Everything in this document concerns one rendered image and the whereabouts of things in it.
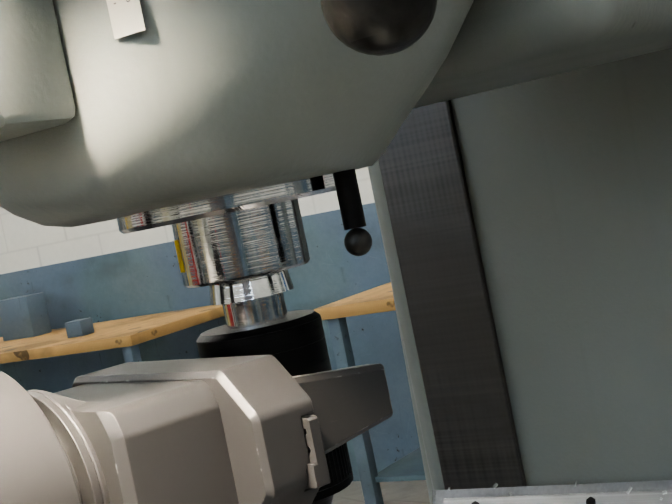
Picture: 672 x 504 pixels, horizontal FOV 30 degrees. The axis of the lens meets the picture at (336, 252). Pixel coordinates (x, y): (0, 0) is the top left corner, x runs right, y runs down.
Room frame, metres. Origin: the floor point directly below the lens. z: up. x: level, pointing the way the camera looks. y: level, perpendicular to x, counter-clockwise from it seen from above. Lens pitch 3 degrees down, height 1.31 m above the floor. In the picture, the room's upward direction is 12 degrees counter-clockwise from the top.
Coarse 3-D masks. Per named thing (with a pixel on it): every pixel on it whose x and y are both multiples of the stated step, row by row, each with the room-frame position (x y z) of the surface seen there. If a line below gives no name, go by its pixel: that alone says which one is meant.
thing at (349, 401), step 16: (352, 368) 0.45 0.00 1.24; (368, 368) 0.46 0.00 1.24; (304, 384) 0.43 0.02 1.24; (320, 384) 0.44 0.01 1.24; (336, 384) 0.44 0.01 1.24; (352, 384) 0.45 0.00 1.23; (368, 384) 0.45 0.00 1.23; (384, 384) 0.46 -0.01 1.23; (320, 400) 0.44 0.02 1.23; (336, 400) 0.44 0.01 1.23; (352, 400) 0.45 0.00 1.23; (368, 400) 0.45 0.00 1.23; (384, 400) 0.46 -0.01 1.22; (320, 416) 0.44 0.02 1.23; (336, 416) 0.44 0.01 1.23; (352, 416) 0.45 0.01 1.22; (368, 416) 0.45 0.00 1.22; (384, 416) 0.46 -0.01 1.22; (336, 432) 0.44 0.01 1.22; (352, 432) 0.44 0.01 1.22
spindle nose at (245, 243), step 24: (216, 216) 0.44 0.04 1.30; (240, 216) 0.44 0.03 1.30; (264, 216) 0.44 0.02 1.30; (288, 216) 0.45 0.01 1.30; (192, 240) 0.45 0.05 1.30; (216, 240) 0.44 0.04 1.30; (240, 240) 0.44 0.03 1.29; (264, 240) 0.44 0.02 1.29; (288, 240) 0.45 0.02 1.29; (192, 264) 0.45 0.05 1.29; (216, 264) 0.44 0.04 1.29; (240, 264) 0.44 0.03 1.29; (264, 264) 0.44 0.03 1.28; (288, 264) 0.45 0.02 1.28
